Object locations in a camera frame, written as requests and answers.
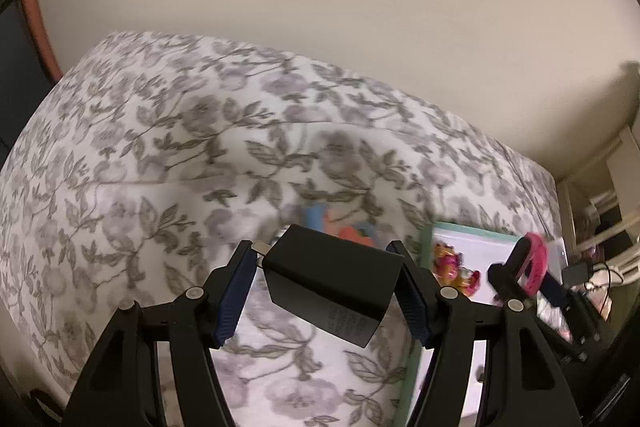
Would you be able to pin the white shelf unit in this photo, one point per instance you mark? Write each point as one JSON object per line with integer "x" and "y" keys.
{"x": 620, "y": 147}

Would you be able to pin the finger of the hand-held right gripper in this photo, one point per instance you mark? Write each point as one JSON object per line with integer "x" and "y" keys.
{"x": 556, "y": 289}
{"x": 505, "y": 277}

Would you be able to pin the floral grey white blanket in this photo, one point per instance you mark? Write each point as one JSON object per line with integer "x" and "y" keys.
{"x": 150, "y": 157}

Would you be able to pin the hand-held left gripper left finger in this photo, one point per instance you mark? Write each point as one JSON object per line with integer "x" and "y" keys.
{"x": 232, "y": 302}

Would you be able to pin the black charger adapter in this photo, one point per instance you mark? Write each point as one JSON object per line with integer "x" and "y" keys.
{"x": 330, "y": 287}

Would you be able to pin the orange blue toy stapler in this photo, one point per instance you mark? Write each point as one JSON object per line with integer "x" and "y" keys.
{"x": 352, "y": 234}

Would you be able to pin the pink band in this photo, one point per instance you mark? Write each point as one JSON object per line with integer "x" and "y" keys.
{"x": 537, "y": 257}

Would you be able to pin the white tray with green rim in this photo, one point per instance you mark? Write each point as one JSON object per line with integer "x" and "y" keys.
{"x": 475, "y": 249}

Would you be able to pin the pink gold candy wrappers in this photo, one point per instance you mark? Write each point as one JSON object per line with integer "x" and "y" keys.
{"x": 450, "y": 269}

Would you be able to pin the blue orange toy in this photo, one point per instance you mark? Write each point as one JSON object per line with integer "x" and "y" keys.
{"x": 314, "y": 216}

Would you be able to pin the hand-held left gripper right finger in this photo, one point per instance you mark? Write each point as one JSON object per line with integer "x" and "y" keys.
{"x": 412, "y": 302}

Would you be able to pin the dark furniture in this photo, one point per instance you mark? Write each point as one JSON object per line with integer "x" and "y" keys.
{"x": 15, "y": 82}

